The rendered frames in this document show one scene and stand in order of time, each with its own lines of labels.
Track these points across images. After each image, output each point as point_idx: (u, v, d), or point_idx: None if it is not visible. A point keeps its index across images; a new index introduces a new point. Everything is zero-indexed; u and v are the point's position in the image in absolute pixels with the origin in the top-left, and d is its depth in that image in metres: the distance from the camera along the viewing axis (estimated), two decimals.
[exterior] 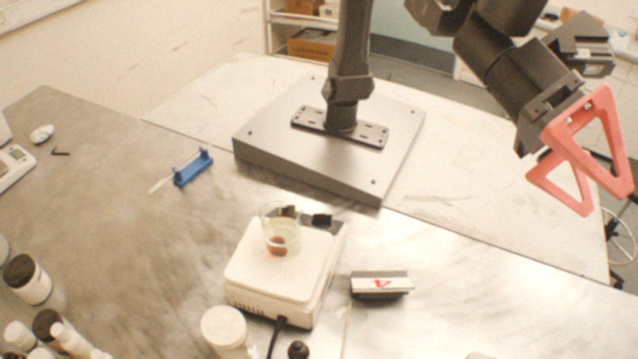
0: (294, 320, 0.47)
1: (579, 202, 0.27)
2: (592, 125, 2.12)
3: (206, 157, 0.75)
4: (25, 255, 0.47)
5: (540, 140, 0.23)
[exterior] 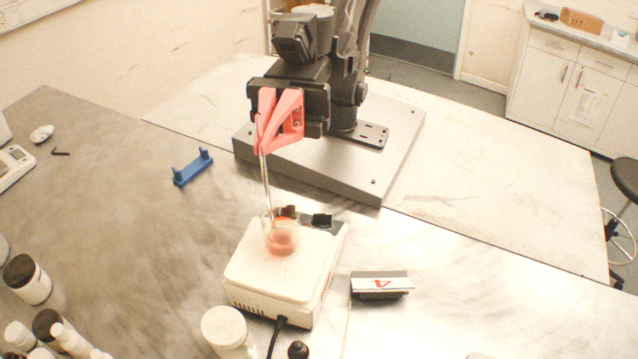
0: (294, 320, 0.47)
1: (265, 144, 0.39)
2: (592, 125, 2.12)
3: (206, 157, 0.75)
4: (25, 255, 0.47)
5: (293, 132, 0.45)
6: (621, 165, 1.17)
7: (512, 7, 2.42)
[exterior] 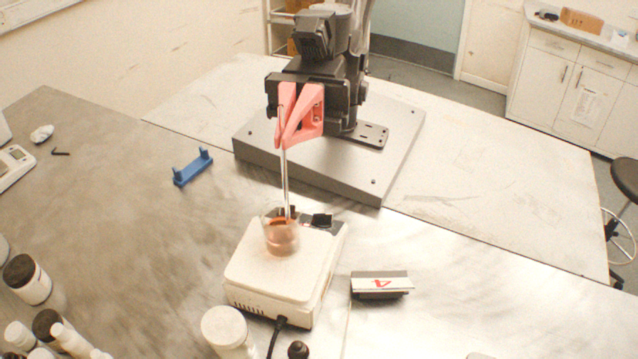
0: (294, 320, 0.47)
1: (287, 138, 0.39)
2: (592, 125, 2.12)
3: (206, 157, 0.75)
4: (25, 255, 0.47)
5: (311, 128, 0.45)
6: (621, 165, 1.17)
7: (512, 7, 2.42)
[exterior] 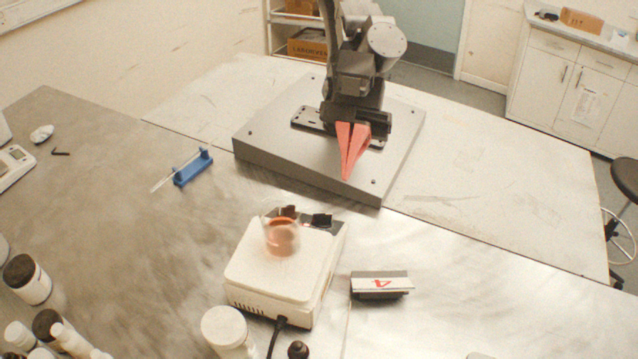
0: (294, 320, 0.47)
1: (347, 169, 0.53)
2: (592, 125, 2.12)
3: (206, 157, 0.75)
4: (25, 255, 0.47)
5: None
6: (621, 165, 1.17)
7: (512, 7, 2.42)
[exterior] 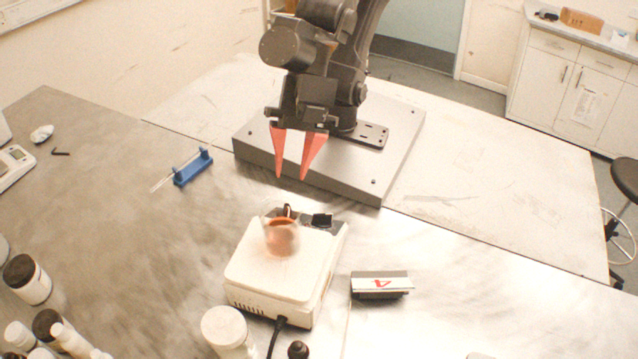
0: (294, 320, 0.47)
1: (301, 167, 0.56)
2: (592, 125, 2.12)
3: (206, 157, 0.75)
4: (25, 255, 0.47)
5: None
6: (621, 165, 1.17)
7: (512, 7, 2.42)
